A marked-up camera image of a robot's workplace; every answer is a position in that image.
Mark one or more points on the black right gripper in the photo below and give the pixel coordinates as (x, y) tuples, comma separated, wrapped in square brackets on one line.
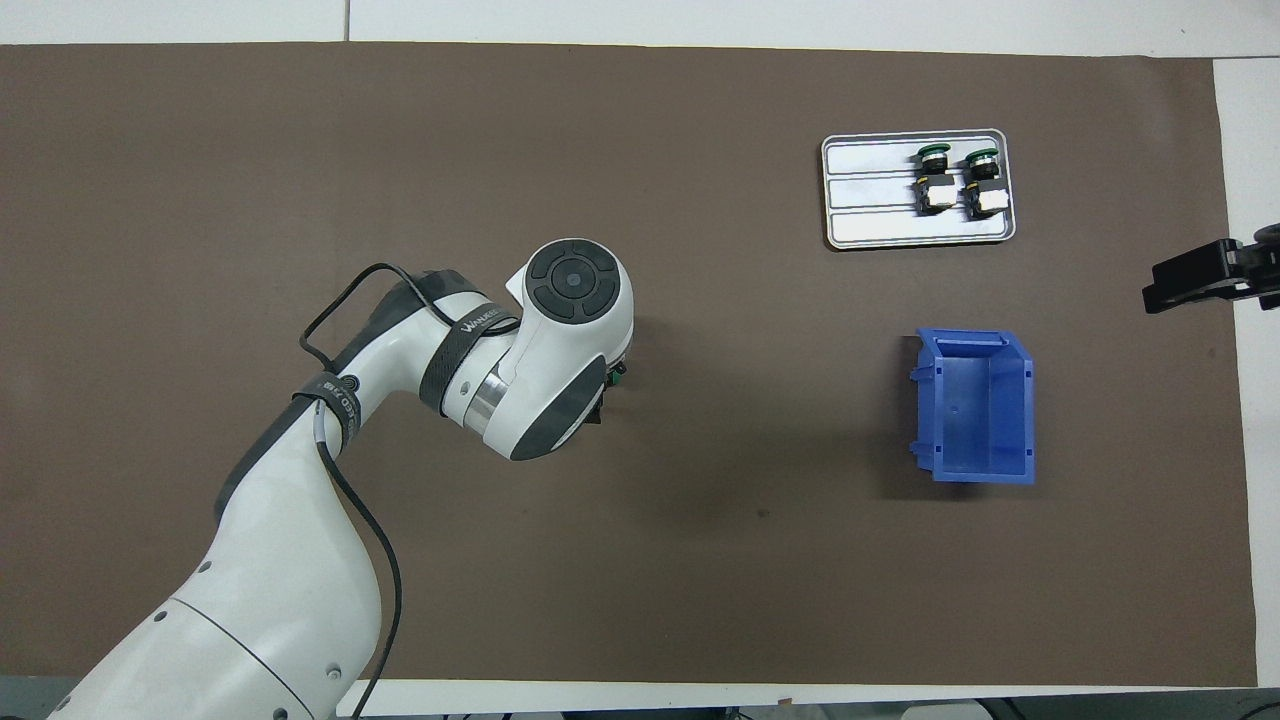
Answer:
[(1265, 270)]

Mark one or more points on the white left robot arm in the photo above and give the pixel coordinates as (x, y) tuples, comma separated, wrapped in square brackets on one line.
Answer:
[(280, 560)]

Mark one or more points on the blue plastic bin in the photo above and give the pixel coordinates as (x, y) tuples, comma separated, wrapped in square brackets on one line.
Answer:
[(980, 410)]

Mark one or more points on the brown table mat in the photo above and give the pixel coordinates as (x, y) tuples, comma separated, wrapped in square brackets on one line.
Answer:
[(400, 150)]

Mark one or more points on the grey metal tray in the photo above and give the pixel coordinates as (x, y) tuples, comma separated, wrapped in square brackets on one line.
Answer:
[(870, 200)]

